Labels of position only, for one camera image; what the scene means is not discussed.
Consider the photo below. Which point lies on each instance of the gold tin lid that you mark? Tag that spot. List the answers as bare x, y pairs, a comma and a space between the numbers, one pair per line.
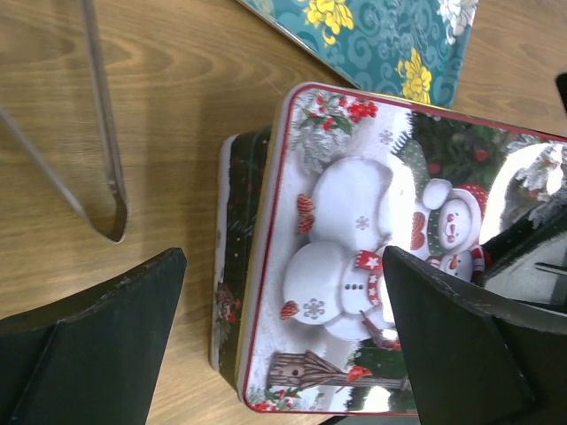
347, 175

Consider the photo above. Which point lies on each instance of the gold cookie tin box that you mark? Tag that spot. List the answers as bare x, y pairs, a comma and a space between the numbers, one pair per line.
241, 167

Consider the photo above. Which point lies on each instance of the blue floral serving tray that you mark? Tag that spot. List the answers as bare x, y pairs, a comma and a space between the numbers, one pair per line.
404, 48

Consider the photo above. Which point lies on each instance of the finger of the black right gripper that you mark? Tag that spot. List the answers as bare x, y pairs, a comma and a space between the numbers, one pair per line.
529, 261

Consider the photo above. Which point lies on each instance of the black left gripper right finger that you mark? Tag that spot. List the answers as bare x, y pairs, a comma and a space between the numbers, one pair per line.
472, 356

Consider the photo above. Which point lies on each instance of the metal serving tongs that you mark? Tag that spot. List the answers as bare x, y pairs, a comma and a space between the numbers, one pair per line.
107, 131

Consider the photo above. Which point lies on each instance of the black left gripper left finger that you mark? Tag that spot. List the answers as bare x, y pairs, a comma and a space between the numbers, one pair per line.
93, 357

